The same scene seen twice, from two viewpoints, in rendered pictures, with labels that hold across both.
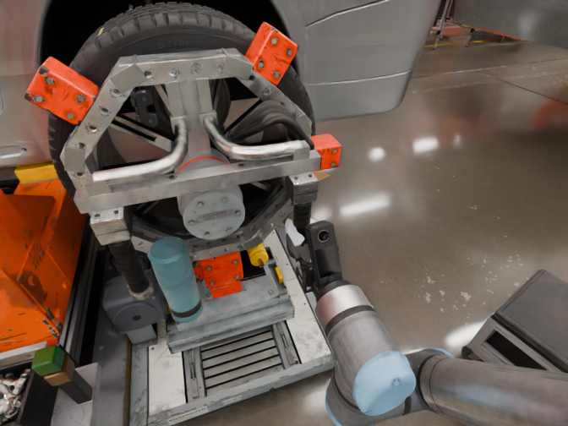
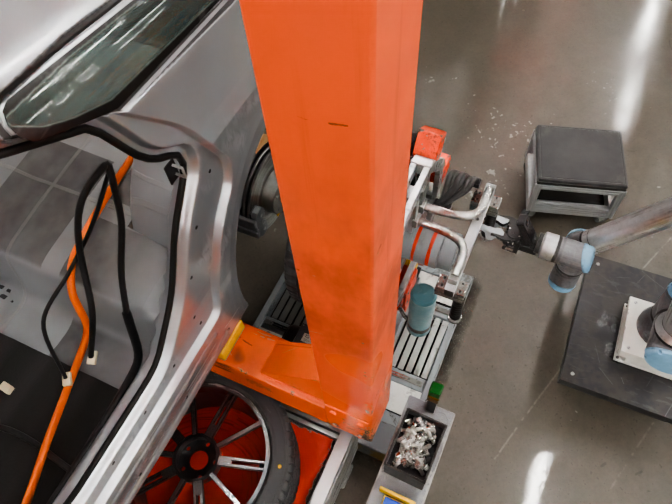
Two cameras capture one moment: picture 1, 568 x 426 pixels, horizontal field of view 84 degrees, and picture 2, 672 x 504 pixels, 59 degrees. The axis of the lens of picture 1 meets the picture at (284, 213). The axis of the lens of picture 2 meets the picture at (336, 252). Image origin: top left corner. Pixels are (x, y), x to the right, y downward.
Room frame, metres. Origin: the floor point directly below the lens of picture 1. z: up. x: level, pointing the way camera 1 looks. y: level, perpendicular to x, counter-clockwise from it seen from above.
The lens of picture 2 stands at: (0.03, 1.10, 2.50)
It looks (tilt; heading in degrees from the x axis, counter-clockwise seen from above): 58 degrees down; 317
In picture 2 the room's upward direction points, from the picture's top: 5 degrees counter-clockwise
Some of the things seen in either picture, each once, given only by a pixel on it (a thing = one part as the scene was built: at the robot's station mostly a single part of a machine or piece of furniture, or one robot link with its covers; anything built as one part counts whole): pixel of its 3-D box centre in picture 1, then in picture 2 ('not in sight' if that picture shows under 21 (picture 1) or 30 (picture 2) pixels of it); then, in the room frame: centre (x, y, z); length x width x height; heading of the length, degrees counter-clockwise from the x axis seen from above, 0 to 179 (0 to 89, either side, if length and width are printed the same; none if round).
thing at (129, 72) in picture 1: (204, 173); (406, 236); (0.66, 0.20, 0.85); 0.54 x 0.07 x 0.54; 108
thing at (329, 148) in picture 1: (319, 152); (436, 167); (0.77, -0.10, 0.85); 0.09 x 0.08 x 0.07; 108
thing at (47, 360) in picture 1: (48, 360); (435, 390); (0.30, 0.48, 0.64); 0.04 x 0.04 x 0.04; 18
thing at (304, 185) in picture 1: (297, 179); (485, 203); (0.52, -0.03, 0.93); 0.09 x 0.05 x 0.05; 18
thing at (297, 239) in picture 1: (292, 240); (489, 234); (0.48, -0.02, 0.81); 0.09 x 0.03 x 0.06; 26
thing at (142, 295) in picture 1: (130, 265); (457, 307); (0.39, 0.29, 0.83); 0.04 x 0.04 x 0.16
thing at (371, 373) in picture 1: (368, 358); (573, 255); (0.22, -0.13, 0.81); 0.12 x 0.09 x 0.10; 18
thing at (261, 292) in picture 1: (220, 264); not in sight; (0.83, 0.25, 0.32); 0.40 x 0.30 x 0.28; 108
